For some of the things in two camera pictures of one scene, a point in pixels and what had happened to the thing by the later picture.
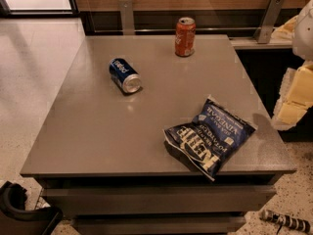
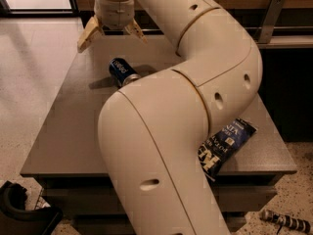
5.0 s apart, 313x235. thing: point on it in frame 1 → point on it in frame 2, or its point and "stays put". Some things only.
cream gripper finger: (285, 33) → (133, 28)
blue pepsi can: (124, 75) stays put
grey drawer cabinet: (103, 138) stays put
